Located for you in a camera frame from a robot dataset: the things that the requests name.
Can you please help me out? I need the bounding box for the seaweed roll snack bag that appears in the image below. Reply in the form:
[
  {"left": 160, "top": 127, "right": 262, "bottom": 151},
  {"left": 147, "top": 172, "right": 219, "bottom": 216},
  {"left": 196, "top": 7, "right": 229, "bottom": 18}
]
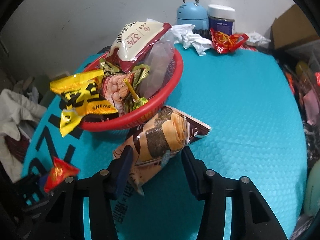
[{"left": 113, "top": 106, "right": 211, "bottom": 196}]

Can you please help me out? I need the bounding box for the small red snack packet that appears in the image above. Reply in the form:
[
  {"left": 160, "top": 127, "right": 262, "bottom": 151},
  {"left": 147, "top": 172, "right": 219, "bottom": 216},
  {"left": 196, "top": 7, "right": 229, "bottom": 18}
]
[{"left": 43, "top": 157, "right": 80, "bottom": 193}]

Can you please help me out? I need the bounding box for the yellow lollipop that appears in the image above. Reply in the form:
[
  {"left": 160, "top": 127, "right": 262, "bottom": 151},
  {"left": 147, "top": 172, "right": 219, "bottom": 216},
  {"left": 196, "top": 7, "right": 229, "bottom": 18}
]
[{"left": 124, "top": 79, "right": 148, "bottom": 110}]

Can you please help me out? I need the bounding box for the yellow snack packet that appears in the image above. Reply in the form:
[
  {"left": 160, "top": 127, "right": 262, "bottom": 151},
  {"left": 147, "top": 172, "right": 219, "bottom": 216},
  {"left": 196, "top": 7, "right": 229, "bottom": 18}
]
[{"left": 49, "top": 69, "right": 118, "bottom": 137}]

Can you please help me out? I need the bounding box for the white red triangular snack bag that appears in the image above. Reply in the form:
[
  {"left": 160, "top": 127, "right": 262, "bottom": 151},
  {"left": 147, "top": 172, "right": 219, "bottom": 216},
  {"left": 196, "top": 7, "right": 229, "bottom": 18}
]
[{"left": 106, "top": 21, "right": 171, "bottom": 73}]

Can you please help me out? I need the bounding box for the teal bubble mat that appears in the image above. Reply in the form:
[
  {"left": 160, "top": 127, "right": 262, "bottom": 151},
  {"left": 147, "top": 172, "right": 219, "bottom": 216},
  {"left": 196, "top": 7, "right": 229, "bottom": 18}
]
[{"left": 21, "top": 43, "right": 308, "bottom": 240}]

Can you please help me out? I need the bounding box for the white cloth pile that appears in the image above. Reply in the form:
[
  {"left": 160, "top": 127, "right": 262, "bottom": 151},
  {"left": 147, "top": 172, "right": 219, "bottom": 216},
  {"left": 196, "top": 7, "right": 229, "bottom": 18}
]
[{"left": 1, "top": 88, "right": 47, "bottom": 183}]

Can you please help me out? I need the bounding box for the red noodle snack packet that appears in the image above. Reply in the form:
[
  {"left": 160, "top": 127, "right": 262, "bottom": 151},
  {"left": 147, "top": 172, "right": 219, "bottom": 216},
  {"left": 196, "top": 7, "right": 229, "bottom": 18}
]
[{"left": 210, "top": 28, "right": 249, "bottom": 54}]

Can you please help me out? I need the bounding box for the crumpled white tissue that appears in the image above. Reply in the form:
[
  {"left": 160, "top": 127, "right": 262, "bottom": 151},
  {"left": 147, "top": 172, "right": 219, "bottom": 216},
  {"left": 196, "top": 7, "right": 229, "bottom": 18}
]
[{"left": 170, "top": 24, "right": 213, "bottom": 56}]

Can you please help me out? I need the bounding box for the crumpled clear wrapper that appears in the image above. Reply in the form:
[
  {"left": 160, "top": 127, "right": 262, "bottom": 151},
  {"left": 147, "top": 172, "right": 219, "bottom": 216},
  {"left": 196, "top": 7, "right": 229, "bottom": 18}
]
[{"left": 245, "top": 31, "right": 271, "bottom": 47}]

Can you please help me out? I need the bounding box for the white-lidded purple jar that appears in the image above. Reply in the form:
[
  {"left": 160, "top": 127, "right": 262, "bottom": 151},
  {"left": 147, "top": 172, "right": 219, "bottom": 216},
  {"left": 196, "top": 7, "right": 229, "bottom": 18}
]
[{"left": 207, "top": 4, "right": 236, "bottom": 35}]

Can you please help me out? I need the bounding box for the blue deer-shaped humidifier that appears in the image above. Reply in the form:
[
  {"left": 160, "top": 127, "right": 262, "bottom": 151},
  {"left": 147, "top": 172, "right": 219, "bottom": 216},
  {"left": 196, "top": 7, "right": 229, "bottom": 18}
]
[{"left": 176, "top": 0, "right": 209, "bottom": 30}]

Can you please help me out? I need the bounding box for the brown cardboard box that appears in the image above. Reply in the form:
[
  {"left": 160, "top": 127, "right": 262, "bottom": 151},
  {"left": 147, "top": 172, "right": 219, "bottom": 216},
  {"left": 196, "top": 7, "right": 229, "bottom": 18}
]
[{"left": 271, "top": 4, "right": 319, "bottom": 49}]

